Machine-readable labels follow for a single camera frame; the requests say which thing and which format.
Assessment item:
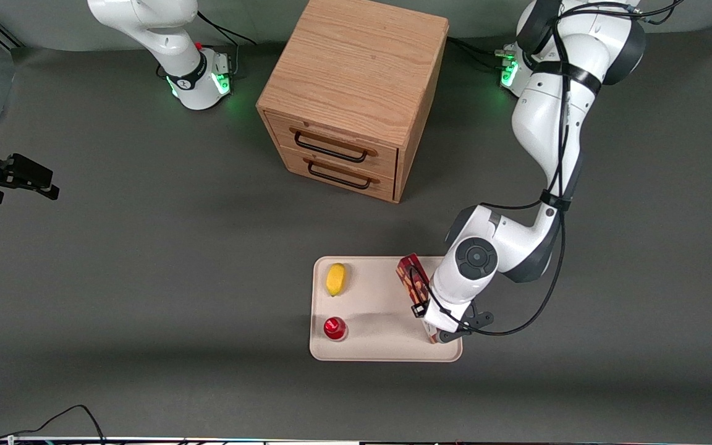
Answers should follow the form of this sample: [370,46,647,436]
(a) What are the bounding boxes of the beige plastic tray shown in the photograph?
[309,256,464,363]

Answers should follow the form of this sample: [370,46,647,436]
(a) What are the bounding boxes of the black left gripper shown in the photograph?
[411,300,494,345]

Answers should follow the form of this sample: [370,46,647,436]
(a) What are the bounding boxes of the wooden drawer cabinet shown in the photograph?
[256,0,450,204]

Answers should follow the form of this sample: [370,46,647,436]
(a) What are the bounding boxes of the black table edge cable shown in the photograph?
[0,404,107,445]

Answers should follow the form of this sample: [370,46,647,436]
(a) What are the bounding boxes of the yellow lemon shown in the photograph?
[326,263,347,298]

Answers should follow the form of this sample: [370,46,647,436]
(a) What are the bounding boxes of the small red cup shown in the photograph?
[323,316,349,342]

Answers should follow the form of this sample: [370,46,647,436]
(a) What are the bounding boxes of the red cookie box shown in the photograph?
[396,253,449,345]

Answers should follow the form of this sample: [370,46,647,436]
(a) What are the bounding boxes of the black left base cables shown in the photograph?
[447,34,520,70]

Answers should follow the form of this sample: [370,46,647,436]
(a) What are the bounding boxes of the black metal drawer handle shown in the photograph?
[307,158,373,190]
[293,127,370,164]

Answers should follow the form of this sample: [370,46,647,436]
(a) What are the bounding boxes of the black right base cables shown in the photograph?
[156,11,258,81]

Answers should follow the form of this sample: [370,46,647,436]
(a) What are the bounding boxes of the black base cables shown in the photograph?
[447,34,520,70]
[156,11,258,81]

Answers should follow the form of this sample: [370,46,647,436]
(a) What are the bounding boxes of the wooden drawer front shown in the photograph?
[263,111,401,180]
[278,146,397,202]

